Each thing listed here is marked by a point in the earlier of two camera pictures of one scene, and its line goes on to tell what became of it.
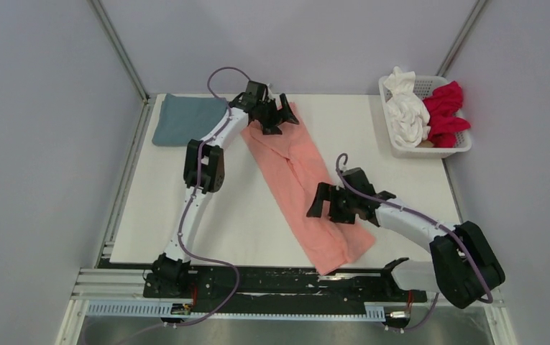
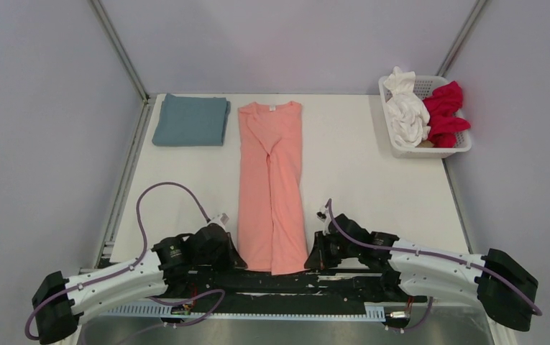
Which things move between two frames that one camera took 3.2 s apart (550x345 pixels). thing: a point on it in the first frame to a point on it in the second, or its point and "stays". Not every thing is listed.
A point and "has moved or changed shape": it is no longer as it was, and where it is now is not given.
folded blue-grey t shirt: x=185 y=121 stays
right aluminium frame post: x=461 y=37 stays
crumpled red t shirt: x=443 y=108 stays
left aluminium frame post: x=102 y=14 stays
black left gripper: x=282 y=116 to x=233 y=261
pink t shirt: x=290 y=169 has moved or changed shape
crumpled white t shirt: x=409 y=115 stays
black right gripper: x=326 y=192 to x=318 y=259
